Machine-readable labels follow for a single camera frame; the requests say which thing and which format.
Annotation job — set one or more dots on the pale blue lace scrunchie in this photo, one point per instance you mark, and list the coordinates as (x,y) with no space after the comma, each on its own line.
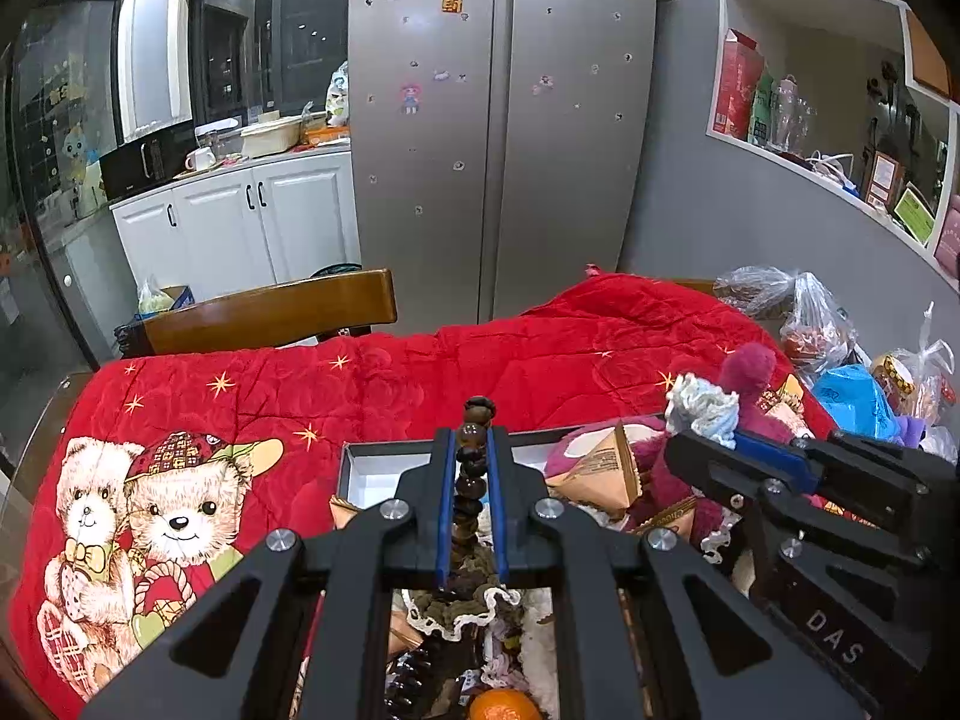
(701,409)

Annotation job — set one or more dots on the small framed certificate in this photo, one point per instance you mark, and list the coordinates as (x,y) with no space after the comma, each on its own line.
(885,181)

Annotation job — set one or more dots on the white mug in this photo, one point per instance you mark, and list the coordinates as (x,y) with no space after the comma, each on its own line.
(200,160)

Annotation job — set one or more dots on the glass sliding door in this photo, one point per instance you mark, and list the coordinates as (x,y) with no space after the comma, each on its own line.
(60,187)

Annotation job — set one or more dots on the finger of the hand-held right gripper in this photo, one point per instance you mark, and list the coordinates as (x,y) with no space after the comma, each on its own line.
(780,461)
(705,465)

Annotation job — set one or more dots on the white base cabinet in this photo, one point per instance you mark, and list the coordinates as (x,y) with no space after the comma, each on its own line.
(240,225)

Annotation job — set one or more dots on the red bear-print blanket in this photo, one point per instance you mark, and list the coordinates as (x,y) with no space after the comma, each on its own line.
(375,390)

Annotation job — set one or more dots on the green carton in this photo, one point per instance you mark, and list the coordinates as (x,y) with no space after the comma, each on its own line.
(763,111)

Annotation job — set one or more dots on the black microwave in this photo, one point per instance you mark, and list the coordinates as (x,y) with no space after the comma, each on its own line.
(146,161)

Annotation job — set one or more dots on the brown box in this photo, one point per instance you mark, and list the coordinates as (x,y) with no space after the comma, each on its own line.
(928,56)

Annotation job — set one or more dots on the pink container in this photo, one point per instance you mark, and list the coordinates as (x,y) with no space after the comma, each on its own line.
(949,229)

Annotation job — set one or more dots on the doll fridge sticker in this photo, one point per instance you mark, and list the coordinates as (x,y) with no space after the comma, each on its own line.
(409,98)

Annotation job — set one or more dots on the red carton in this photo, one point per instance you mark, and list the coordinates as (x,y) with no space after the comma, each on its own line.
(737,86)

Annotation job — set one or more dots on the clear glass jars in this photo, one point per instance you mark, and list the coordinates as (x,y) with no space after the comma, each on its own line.
(791,116)

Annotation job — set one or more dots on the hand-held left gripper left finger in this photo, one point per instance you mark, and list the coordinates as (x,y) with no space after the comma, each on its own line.
(445,525)

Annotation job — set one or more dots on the green card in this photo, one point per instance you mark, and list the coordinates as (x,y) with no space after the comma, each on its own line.
(913,214)

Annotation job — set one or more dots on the grey shallow box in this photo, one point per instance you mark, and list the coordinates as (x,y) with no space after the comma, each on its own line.
(375,469)

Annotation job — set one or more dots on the blue plastic bag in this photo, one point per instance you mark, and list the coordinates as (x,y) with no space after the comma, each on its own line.
(855,405)

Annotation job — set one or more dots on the silver refrigerator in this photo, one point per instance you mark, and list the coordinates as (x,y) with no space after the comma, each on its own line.
(495,135)

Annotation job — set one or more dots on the magenta plush toy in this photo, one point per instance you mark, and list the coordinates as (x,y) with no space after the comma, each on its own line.
(660,472)

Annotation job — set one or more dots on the printed snack bag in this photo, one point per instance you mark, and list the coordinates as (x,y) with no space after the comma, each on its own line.
(338,96)

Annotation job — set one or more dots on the orange package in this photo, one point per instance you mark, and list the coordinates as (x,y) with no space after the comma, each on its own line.
(327,136)

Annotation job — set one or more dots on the white wall shelf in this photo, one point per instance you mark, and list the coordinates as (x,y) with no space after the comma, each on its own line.
(840,112)

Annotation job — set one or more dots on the orange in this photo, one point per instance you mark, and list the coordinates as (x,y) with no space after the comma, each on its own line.
(504,706)

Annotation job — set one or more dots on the purple cloth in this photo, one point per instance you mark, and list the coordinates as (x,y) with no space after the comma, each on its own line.
(911,429)

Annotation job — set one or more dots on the clear bag with brown contents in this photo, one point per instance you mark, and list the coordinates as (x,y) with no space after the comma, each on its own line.
(754,292)

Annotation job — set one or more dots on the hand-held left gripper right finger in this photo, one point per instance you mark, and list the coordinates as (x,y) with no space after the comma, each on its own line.
(499,525)

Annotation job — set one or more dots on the cream basin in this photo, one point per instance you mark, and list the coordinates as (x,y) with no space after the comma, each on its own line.
(270,137)

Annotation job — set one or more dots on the cardboard box with green bag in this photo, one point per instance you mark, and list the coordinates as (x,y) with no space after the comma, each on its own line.
(165,298)

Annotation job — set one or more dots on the clear bag with red contents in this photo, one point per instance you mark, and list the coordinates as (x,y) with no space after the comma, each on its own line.
(821,334)

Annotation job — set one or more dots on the clear bag of snacks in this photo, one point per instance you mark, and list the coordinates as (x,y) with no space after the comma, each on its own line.
(915,375)

